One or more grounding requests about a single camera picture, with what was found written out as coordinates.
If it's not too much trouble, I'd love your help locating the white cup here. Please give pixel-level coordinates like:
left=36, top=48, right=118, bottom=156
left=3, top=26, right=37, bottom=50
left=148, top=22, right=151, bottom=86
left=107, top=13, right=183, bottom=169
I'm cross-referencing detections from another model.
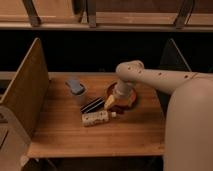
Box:
left=73, top=88, right=87, bottom=106

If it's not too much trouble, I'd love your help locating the wooden back shelf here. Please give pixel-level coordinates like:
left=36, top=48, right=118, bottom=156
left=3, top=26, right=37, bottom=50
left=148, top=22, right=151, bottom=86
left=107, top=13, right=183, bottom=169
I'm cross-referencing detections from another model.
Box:
left=0, top=0, right=213, bottom=32

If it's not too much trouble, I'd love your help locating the black striped flat box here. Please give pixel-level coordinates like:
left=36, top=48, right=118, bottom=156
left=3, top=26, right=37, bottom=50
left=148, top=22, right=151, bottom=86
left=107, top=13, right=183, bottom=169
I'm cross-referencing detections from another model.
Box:
left=80, top=97, right=105, bottom=114

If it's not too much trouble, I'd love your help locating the red orange bowl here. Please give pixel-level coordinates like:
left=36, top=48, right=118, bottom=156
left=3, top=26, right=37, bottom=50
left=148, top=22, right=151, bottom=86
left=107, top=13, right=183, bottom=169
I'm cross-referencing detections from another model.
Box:
left=108, top=80, right=136, bottom=107

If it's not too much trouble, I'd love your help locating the right dark side panel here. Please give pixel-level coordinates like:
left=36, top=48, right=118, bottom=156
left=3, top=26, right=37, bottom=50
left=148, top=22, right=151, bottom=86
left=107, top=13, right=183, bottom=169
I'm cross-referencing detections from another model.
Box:
left=157, top=39, right=191, bottom=114

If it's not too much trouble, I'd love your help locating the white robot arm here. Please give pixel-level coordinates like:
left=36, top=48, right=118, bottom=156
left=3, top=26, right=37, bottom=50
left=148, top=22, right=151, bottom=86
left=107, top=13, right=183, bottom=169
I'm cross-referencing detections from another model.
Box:
left=105, top=60, right=213, bottom=171

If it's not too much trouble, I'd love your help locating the left wooden side panel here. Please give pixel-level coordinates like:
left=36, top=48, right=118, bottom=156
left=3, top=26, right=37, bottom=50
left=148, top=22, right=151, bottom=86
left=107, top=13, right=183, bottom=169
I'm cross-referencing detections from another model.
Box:
left=0, top=38, right=49, bottom=141

